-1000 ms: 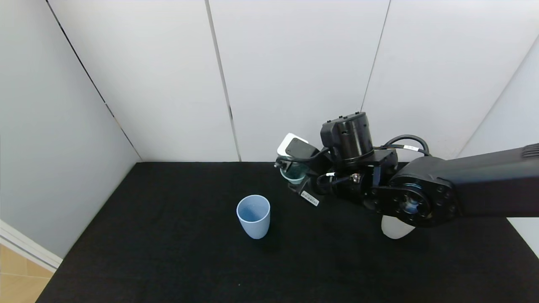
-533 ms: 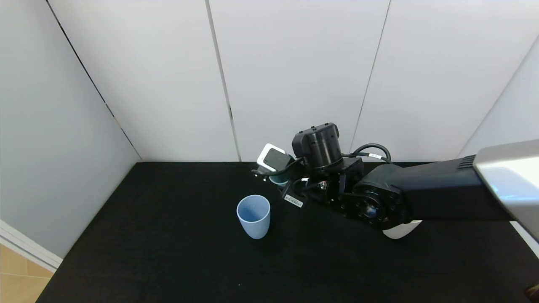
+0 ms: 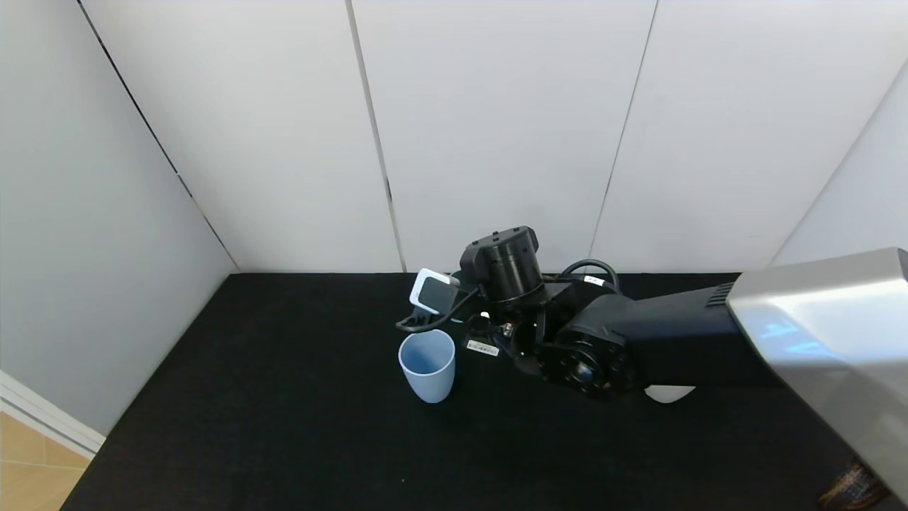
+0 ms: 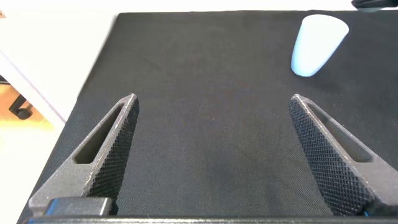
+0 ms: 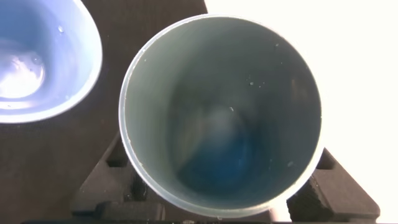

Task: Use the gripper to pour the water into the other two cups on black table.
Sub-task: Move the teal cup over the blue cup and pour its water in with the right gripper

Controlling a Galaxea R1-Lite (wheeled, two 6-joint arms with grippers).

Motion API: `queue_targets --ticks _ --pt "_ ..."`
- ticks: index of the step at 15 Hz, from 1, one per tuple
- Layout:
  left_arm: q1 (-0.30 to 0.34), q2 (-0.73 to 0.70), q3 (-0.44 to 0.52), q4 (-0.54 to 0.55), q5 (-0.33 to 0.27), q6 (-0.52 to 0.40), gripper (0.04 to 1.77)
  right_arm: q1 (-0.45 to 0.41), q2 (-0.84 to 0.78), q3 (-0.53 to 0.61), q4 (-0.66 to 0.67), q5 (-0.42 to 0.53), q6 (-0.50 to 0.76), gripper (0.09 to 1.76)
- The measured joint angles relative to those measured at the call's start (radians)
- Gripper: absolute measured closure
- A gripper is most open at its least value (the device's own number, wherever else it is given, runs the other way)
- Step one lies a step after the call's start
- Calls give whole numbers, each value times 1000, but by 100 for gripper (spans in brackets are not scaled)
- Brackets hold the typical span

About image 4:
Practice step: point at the white baseboard strip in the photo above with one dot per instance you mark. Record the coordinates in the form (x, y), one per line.
(28, 90)

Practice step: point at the black caster wheel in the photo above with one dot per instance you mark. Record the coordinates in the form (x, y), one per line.
(22, 113)

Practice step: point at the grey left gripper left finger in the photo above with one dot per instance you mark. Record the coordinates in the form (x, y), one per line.
(77, 183)

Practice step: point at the light blue plastic cup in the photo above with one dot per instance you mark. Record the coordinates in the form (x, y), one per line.
(315, 46)

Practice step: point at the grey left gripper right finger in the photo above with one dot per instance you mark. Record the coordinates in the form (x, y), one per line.
(342, 174)

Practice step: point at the black table cloth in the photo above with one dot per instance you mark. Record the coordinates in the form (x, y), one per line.
(211, 109)

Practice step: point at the teal plastic cup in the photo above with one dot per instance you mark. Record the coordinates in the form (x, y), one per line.
(370, 10)

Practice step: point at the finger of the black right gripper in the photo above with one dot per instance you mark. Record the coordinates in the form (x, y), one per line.
(376, 3)

